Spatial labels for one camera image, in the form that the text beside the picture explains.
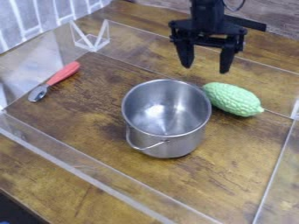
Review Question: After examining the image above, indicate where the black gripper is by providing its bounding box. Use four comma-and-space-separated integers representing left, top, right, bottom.
167, 0, 248, 74

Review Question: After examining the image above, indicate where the black wall strip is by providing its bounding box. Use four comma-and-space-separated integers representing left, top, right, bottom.
224, 15, 267, 32

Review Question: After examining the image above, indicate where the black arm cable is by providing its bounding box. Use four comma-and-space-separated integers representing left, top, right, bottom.
220, 0, 248, 13

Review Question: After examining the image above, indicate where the clear acrylic corner bracket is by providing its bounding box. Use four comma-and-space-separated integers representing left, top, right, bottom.
70, 20, 110, 53

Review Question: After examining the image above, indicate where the clear acrylic front barrier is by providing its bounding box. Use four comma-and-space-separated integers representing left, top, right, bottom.
0, 111, 222, 224

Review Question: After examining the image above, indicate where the silver metal pot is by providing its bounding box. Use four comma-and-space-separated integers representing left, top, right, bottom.
122, 80, 211, 158

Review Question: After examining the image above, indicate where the green bumpy gourd toy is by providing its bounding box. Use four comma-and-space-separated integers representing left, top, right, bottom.
203, 82, 264, 117

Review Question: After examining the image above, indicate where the red handled metal spoon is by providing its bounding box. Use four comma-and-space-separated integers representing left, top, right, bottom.
28, 61, 80, 102

